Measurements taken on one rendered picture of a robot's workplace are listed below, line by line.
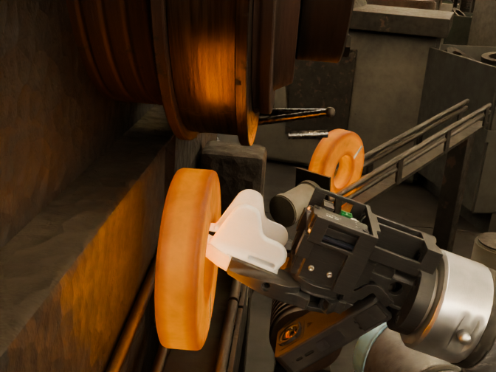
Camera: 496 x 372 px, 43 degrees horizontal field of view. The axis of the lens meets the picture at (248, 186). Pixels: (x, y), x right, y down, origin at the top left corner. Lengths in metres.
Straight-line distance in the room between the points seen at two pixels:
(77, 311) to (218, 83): 0.22
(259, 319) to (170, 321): 1.57
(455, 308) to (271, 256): 0.15
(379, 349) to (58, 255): 0.39
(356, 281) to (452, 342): 0.09
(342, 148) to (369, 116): 2.22
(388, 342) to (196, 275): 0.30
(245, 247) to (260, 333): 1.47
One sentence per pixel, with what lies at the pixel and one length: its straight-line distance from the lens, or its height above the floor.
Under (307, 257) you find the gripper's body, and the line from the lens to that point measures 0.51.
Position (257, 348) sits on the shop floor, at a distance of 1.93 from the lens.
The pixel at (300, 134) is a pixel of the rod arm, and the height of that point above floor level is 0.87.
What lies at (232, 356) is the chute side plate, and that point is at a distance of 0.66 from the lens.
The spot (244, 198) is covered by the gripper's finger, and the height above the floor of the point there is 0.88.
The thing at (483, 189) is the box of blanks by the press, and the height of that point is 0.23.
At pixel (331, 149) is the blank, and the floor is 0.76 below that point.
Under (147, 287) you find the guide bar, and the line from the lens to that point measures 0.65.
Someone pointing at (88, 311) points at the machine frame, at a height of 0.82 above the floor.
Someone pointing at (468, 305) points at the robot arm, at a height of 0.82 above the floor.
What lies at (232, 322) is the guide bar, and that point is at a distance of 0.69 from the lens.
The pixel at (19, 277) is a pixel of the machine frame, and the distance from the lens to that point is 0.43.
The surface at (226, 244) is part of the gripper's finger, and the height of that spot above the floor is 0.85.
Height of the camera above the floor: 1.07
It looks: 19 degrees down
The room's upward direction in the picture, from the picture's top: 4 degrees clockwise
